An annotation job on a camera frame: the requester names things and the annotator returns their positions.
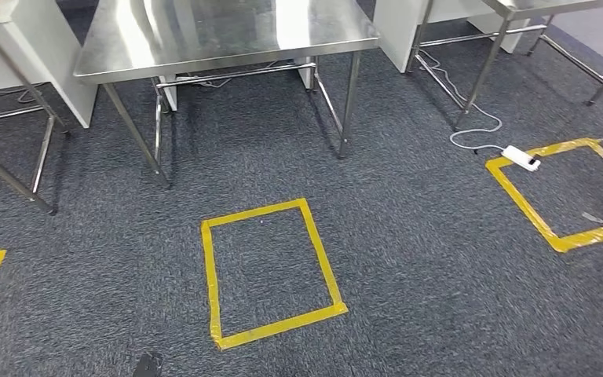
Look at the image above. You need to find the white power cable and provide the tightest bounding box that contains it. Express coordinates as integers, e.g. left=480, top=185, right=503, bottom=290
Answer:
left=415, top=49, right=506, bottom=155

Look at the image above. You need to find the steel workbench table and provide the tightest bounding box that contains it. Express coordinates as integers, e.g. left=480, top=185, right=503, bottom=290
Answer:
left=72, top=0, right=381, bottom=189

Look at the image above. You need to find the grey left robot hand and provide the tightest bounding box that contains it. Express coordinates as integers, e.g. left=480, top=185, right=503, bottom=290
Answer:
left=132, top=352, right=165, bottom=377

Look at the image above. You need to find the white power strip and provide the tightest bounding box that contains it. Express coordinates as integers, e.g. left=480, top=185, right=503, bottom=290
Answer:
left=501, top=145, right=543, bottom=173

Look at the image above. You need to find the white cabinet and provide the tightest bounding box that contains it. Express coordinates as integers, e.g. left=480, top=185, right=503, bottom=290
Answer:
left=373, top=0, right=532, bottom=74
left=0, top=0, right=99, bottom=129

